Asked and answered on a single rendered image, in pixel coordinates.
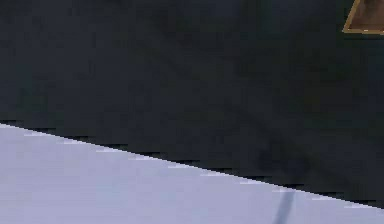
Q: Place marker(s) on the brown framed wall picture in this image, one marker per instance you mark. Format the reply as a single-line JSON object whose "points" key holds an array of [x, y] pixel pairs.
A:
{"points": [[368, 16]]}

